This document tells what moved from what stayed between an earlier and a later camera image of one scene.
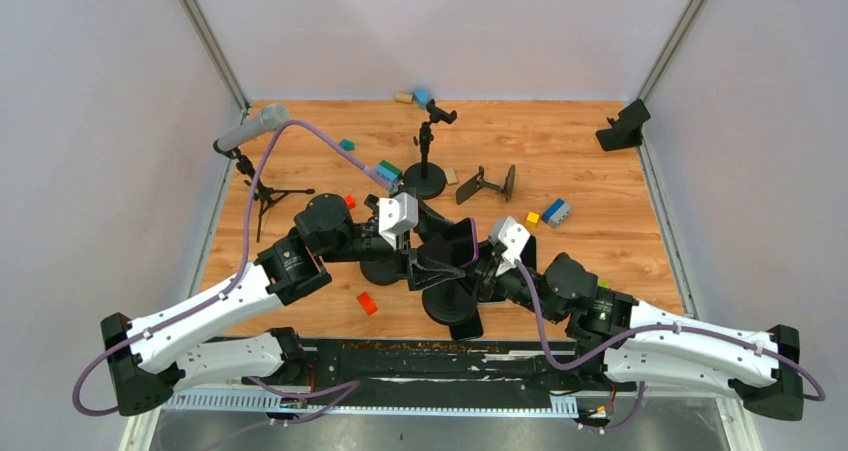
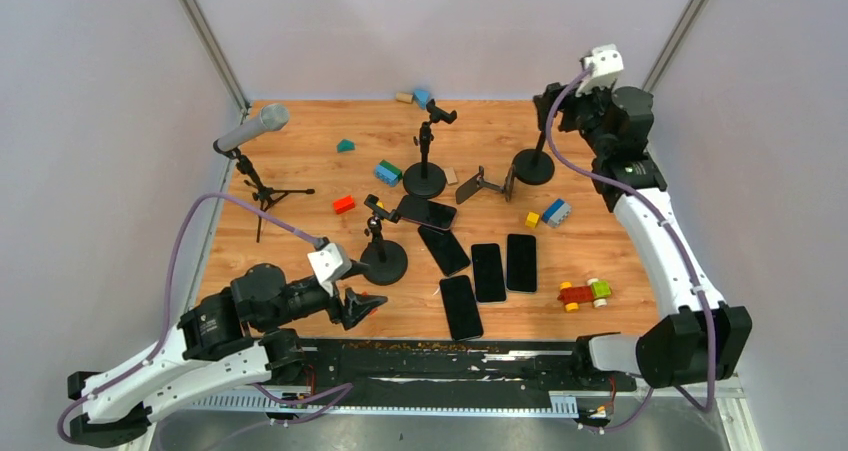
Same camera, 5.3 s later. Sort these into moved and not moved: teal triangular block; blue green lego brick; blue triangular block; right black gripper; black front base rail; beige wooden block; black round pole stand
Moved: right black gripper; black round pole stand
Not moved: teal triangular block; black front base rail; blue triangular block; blue green lego brick; beige wooden block
